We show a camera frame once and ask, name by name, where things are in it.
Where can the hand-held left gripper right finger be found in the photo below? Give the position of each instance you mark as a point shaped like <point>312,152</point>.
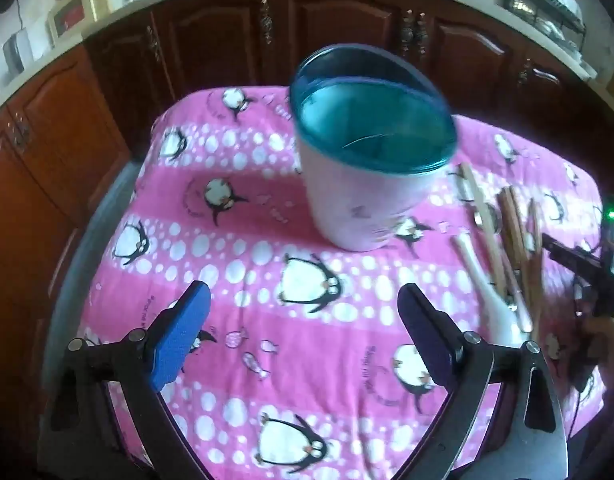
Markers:
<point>427,332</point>

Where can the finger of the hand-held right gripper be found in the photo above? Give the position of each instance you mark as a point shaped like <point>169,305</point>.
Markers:
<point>582,265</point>

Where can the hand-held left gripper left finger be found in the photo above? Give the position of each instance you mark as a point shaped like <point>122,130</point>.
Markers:
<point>182,335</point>

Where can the light wooden chopstick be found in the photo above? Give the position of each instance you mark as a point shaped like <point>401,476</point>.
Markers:
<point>536,240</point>
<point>482,220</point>

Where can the brown wooden chopstick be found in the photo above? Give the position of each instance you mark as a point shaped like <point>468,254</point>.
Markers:
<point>509,235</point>
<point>521,225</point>

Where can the white cup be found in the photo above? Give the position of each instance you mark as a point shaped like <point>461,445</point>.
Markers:
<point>357,195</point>

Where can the person's right hand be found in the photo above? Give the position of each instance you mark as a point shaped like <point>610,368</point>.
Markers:
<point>594,335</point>

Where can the white plastic spoon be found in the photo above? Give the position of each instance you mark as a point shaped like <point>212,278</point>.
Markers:
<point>474,270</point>

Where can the pink penguin print blanket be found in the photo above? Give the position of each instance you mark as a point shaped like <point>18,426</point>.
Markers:
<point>267,200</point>

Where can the brown wooden base cabinets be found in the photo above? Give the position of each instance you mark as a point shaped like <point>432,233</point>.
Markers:
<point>212,45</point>

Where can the cream microwave oven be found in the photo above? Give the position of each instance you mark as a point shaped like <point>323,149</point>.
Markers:
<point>74,12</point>

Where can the white wall device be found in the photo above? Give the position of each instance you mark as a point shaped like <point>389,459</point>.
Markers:
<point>19,50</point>

